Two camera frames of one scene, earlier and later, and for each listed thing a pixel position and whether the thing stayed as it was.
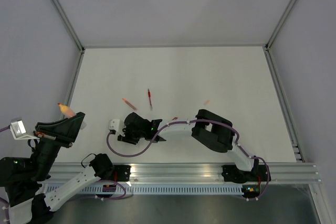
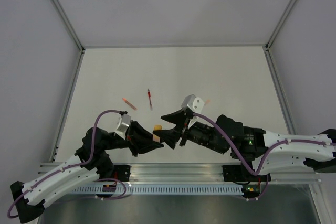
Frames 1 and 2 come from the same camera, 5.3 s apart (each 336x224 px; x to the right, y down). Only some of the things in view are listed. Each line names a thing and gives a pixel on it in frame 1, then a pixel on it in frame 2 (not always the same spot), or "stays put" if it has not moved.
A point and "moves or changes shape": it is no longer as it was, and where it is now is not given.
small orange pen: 129,104 stays put
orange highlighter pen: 66,111 moves or changes shape
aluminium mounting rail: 285,173 stays put
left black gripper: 63,132 → 137,139
